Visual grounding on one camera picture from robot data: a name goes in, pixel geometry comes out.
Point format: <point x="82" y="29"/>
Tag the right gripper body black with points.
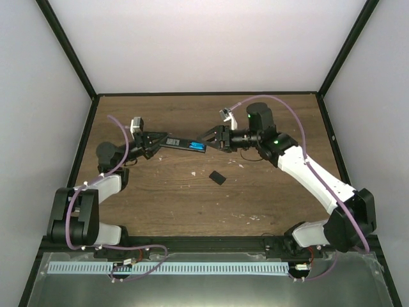
<point x="226" y="131"/>

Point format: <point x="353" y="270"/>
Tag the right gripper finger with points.
<point x="212" y="144"/>
<point x="210" y="135"/>

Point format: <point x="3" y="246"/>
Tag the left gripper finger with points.
<point x="153" y="148"/>
<point x="155" y="136"/>

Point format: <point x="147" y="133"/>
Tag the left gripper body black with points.
<point x="140" y="143"/>

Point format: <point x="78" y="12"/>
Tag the black remote control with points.
<point x="180" y="144"/>

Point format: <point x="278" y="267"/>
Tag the blue battery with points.
<point x="197" y="146"/>

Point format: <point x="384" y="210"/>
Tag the black battery cover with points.
<point x="217" y="177"/>

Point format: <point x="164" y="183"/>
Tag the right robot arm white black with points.
<point x="351" y="212"/>

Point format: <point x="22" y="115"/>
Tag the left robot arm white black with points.
<point x="75" y="218"/>

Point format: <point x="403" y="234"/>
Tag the metal front plate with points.
<point x="336" y="280"/>

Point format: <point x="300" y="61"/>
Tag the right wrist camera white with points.
<point x="228" y="118"/>

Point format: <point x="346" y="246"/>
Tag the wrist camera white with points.
<point x="136" y="125"/>
<point x="228" y="118"/>

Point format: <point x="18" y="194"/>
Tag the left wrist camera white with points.
<point x="136" y="125"/>

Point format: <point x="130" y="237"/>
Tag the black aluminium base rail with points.
<point x="281" y="247"/>

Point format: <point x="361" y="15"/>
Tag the light blue slotted cable duct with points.
<point x="172" y="268"/>

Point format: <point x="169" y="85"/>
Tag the black frame post left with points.
<point x="56" y="27"/>

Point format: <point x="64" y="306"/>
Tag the black frame post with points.
<point x="352" y="37"/>
<point x="56" y="27"/>

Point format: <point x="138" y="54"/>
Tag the black frame post right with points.
<point x="352" y="37"/>

